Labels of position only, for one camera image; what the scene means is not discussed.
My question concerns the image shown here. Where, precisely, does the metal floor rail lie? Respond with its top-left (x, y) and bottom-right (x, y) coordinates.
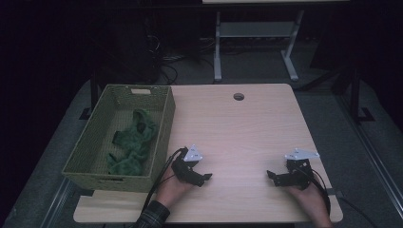
top-left (40, 177), bottom-right (76, 228)
top-left (336, 94), bottom-right (403, 219)

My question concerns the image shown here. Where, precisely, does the grey metal table stand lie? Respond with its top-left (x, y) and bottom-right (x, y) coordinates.
top-left (213, 9), bottom-right (305, 83)

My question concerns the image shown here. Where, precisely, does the grey cable clamp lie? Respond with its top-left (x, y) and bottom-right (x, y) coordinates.
top-left (326, 188), bottom-right (344, 200)

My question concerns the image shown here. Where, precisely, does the black stand post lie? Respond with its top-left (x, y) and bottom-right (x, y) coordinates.
top-left (79, 72), bottom-right (100, 121)
top-left (350, 67), bottom-right (376, 124)

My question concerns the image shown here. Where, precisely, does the green fleece pet garment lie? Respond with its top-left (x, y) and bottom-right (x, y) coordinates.
top-left (106, 108), bottom-right (159, 177)

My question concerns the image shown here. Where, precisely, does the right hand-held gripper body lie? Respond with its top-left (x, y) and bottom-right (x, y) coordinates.
top-left (279, 147), bottom-right (320, 191)

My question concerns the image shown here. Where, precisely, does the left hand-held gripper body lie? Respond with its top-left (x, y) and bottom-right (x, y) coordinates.
top-left (171, 144), bottom-right (204, 186)

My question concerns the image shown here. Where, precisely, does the person's right hand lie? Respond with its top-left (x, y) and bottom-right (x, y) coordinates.
top-left (286, 182), bottom-right (335, 228)

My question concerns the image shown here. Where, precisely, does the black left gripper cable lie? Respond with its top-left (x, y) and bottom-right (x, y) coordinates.
top-left (141, 146), bottom-right (188, 219)

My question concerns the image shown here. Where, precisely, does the tangle of black floor cables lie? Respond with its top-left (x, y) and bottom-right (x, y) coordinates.
top-left (144, 34), bottom-right (217, 86)

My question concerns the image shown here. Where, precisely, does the person's left hand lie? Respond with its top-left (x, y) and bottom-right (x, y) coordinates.
top-left (155, 166), bottom-right (195, 210)

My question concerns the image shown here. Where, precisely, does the green woven basket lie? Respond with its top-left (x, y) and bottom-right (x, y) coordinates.
top-left (61, 84), bottom-right (177, 194)

